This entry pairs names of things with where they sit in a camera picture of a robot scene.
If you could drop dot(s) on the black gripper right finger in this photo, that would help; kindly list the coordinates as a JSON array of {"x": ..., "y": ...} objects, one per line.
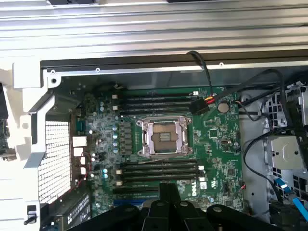
[{"x": 185, "y": 216}]

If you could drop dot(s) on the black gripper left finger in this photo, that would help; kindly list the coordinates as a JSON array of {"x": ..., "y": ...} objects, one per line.
[{"x": 154, "y": 216}]

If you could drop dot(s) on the black RAM slot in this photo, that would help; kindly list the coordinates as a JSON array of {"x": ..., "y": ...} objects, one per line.
[
  {"x": 154, "y": 106},
  {"x": 156, "y": 100},
  {"x": 144, "y": 180},
  {"x": 156, "y": 174},
  {"x": 156, "y": 169},
  {"x": 156, "y": 164},
  {"x": 156, "y": 95},
  {"x": 154, "y": 111}
]

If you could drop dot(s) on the blue expansion slot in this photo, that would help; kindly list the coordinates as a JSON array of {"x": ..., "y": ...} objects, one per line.
[{"x": 127, "y": 203}]

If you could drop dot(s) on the black expansion slot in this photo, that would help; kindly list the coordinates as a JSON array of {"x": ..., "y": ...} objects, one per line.
[{"x": 134, "y": 191}]

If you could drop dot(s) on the green motherboard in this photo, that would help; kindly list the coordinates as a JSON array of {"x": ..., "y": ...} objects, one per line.
[{"x": 216, "y": 149}]

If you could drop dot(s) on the power supply with label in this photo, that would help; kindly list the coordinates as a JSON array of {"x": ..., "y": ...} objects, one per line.
[{"x": 77, "y": 211}]

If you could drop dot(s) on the metal CPU socket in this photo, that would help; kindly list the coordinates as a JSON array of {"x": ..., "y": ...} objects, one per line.
[{"x": 166, "y": 137}]

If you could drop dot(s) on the round coin battery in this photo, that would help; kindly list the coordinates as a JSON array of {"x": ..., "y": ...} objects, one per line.
[{"x": 223, "y": 107}]

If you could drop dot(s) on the silver disk bay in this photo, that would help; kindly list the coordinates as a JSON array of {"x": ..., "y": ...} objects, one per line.
[{"x": 286, "y": 151}]

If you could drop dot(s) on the open metal PC case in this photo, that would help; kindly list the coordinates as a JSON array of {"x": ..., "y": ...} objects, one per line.
[{"x": 168, "y": 77}]

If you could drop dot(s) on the white case corner bracket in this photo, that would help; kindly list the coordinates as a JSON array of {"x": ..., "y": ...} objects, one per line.
[{"x": 26, "y": 74}]

